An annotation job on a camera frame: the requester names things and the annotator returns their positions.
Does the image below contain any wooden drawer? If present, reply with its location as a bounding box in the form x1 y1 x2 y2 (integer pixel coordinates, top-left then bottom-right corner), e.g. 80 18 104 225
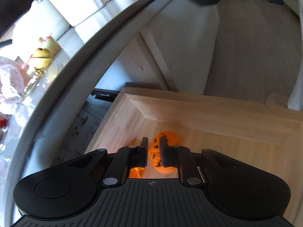
87 87 302 226

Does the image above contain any yellow toy block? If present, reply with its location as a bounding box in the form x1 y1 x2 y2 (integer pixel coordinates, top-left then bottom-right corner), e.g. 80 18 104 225
27 36 61 69

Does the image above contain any orange pumpkin shell hollow half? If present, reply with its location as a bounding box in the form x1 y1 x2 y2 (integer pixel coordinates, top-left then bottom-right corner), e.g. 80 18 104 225
127 143 145 179

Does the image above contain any orange jack-o-lantern face half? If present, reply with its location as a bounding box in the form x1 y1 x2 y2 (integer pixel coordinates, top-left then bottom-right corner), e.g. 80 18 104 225
148 131 180 174

